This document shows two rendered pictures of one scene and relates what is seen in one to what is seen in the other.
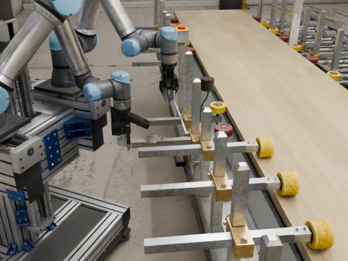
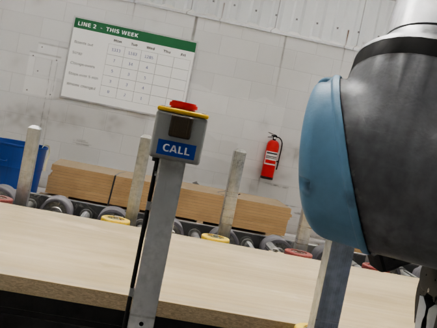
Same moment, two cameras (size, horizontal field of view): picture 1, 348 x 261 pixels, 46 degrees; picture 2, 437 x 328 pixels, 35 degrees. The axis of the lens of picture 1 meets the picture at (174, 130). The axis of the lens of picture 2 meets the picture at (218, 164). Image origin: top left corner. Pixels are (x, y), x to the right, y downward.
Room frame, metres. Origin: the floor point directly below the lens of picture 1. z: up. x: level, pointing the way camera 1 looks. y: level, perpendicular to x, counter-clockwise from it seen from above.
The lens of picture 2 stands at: (2.09, 0.94, 1.21)
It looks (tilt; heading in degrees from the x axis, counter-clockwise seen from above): 3 degrees down; 270
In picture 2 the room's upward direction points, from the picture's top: 11 degrees clockwise
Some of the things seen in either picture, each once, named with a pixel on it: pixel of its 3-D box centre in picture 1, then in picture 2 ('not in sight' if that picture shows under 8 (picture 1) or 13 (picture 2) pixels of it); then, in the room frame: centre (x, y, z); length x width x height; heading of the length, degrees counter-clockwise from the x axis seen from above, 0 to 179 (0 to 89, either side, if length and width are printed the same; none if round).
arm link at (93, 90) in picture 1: (96, 89); not in sight; (1.53, 0.31, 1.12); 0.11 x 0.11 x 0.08; 35
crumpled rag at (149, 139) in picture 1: (153, 137); not in sight; (1.58, 0.09, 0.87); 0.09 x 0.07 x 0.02; 96
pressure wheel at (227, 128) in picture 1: (222, 137); not in sight; (1.62, -0.22, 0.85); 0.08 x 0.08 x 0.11
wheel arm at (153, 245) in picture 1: (234, 238); not in sight; (0.86, -0.17, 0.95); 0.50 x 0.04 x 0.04; 96
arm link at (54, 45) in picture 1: (63, 47); not in sight; (1.84, 0.51, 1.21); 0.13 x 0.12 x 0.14; 155
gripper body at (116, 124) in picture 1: (121, 120); not in sight; (1.57, 0.23, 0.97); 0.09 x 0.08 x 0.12; 96
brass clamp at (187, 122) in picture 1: (187, 118); not in sight; (1.87, -0.07, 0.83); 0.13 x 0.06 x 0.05; 6
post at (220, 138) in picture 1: (217, 193); not in sight; (1.15, -0.15, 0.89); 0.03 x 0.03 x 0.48; 6
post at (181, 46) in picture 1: (180, 81); (140, 314); (2.15, -0.04, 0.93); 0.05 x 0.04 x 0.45; 6
